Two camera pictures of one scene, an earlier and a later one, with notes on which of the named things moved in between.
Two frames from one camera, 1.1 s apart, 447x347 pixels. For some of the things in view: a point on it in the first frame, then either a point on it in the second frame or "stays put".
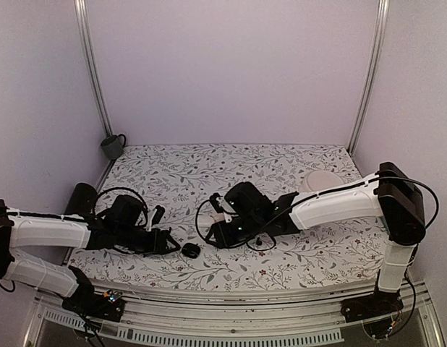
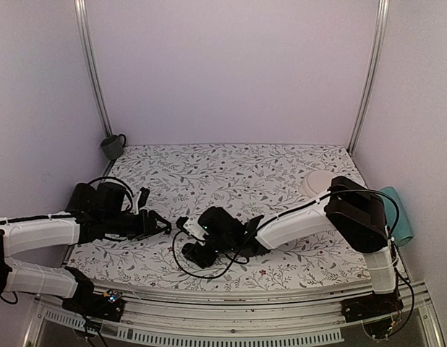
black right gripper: [223, 240] → [204, 261]
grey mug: [113, 145] stays put
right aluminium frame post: [383, 10] stays put
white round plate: [319, 180] stays put
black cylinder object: [82, 199] stays put
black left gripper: [158, 245] → [145, 231]
